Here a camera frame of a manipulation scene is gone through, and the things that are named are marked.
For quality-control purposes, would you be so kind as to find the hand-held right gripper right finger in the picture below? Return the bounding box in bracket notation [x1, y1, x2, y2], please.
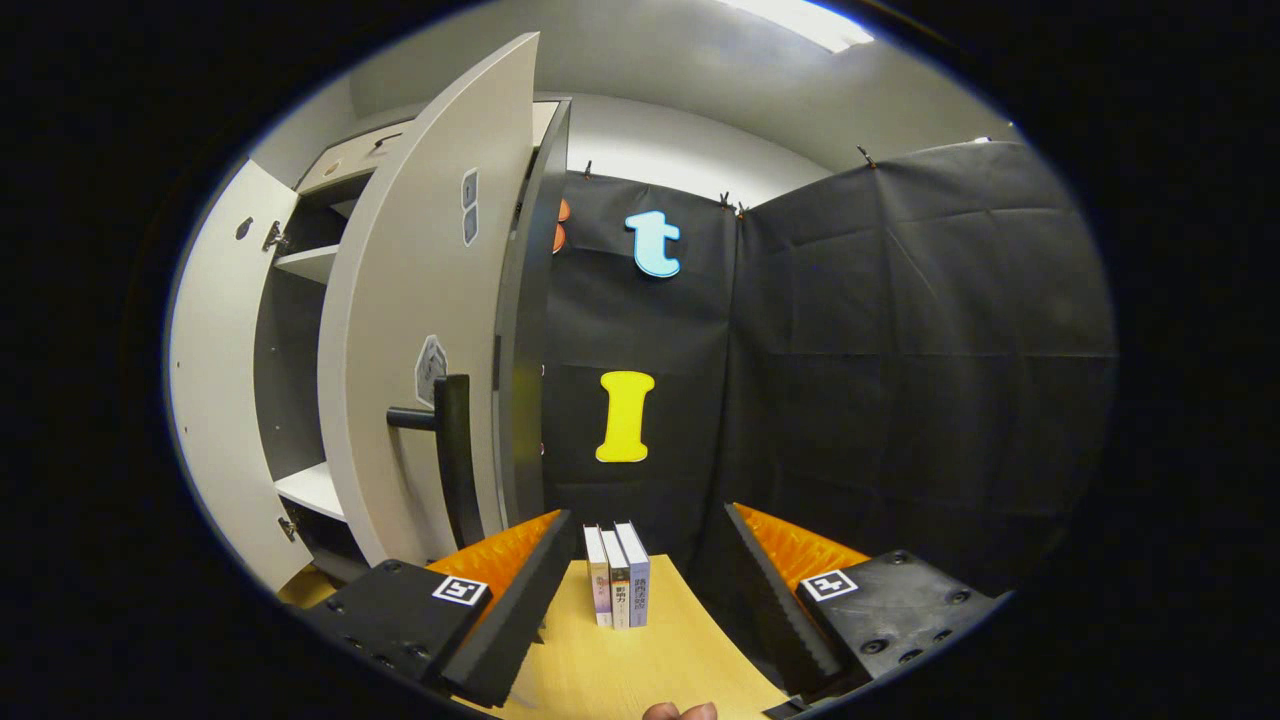
[722, 502, 1006, 701]

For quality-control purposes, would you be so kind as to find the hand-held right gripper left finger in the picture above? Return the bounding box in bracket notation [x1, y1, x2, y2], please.
[300, 508, 574, 709]

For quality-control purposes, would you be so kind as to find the grey cabinet door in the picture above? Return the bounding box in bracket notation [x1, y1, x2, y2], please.
[168, 160, 301, 593]
[318, 32, 541, 567]

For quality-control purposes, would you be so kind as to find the grey cabinet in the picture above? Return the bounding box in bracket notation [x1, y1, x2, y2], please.
[250, 98, 574, 587]

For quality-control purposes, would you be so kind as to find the pale blue book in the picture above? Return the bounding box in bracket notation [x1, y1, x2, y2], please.
[614, 521, 652, 629]

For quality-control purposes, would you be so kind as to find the black backdrop cloth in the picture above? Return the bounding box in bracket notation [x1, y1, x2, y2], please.
[540, 140, 1119, 601]

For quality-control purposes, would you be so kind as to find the long ceiling light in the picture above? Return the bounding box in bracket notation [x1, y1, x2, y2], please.
[720, 0, 877, 54]

